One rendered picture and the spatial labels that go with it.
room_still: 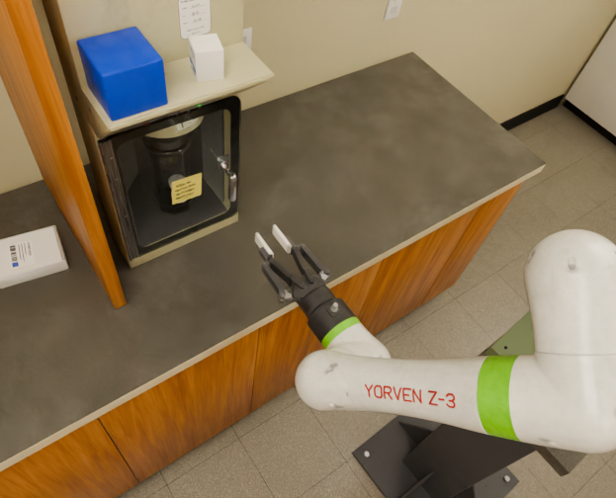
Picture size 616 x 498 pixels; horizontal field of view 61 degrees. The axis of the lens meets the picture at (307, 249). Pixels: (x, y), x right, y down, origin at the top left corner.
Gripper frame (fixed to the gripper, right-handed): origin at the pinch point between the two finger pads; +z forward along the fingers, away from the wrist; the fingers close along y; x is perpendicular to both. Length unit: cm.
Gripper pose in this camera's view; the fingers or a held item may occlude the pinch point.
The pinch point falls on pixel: (272, 242)
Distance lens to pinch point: 119.9
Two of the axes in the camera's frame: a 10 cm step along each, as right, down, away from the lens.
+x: -1.3, 5.8, 8.1
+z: -5.6, -7.1, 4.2
